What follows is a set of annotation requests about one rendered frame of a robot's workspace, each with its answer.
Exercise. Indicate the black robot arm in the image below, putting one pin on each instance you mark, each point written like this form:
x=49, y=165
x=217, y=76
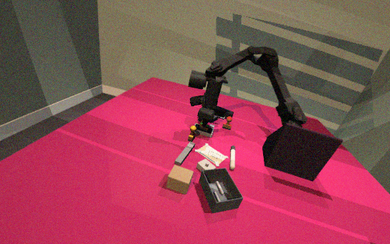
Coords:
x=288, y=109

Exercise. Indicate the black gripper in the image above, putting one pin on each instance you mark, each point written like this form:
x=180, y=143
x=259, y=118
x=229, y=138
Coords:
x=207, y=112

